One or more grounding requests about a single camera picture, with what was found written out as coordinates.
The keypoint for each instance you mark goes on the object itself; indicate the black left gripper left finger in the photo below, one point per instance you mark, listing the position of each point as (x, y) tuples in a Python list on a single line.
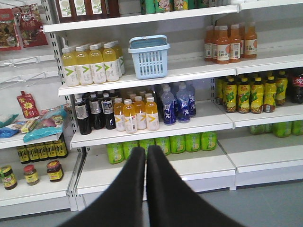
[(120, 205)]

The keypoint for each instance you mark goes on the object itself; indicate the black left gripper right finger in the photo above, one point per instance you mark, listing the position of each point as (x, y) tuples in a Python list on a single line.
[(172, 203)]

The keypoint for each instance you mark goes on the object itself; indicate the light blue plastic basket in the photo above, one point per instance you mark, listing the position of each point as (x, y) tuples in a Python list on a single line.
[(150, 56)]

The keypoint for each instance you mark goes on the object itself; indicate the coke bottle red label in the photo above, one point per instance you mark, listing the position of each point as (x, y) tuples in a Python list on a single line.
[(297, 88)]

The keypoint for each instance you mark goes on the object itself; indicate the green soda bottle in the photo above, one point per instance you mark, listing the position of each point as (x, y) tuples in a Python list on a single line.
[(115, 153), (208, 140)]

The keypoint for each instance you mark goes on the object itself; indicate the red lid sauce jar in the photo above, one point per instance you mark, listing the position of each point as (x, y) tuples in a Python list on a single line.
[(55, 171)]

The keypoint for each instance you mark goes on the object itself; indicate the orange vitamin drink bottle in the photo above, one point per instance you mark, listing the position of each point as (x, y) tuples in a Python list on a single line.
[(118, 114), (129, 117), (152, 117)]

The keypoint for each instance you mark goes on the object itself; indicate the blue sports drink bottle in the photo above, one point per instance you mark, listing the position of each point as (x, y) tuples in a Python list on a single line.
[(183, 103), (168, 106)]

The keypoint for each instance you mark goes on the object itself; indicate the red lid pickle jar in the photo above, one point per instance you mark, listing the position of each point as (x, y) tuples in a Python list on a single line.
[(31, 175)]

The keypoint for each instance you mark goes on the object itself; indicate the dark tea bottle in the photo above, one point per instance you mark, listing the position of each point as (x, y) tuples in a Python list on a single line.
[(96, 112), (82, 115), (107, 107)]

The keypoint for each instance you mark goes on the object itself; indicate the teal snack packet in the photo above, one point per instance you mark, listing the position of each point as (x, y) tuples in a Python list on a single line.
[(50, 122)]

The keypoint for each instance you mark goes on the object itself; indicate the green lid sauce jar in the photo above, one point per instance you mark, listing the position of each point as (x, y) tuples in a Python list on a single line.
[(8, 178)]

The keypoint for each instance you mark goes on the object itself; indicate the white store shelving unit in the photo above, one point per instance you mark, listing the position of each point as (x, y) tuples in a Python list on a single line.
[(240, 158)]

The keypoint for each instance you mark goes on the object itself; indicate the yellow lemon tea bottle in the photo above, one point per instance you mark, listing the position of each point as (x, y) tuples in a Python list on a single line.
[(269, 103), (230, 93), (257, 92), (244, 96)]

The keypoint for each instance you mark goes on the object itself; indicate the pale yellow drink bottle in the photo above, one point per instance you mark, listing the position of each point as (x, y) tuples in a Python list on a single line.
[(69, 68), (110, 62), (83, 66), (97, 65)]

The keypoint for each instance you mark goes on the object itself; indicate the red sauce pouch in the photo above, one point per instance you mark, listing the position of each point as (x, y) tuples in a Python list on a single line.
[(28, 105)]

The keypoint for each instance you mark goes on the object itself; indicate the orange C100 juice bottle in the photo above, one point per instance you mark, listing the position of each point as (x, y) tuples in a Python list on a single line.
[(235, 44), (250, 42), (223, 46)]

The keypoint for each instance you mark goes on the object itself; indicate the red snack bag hanging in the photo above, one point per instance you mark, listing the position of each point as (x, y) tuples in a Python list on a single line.
[(31, 27)]

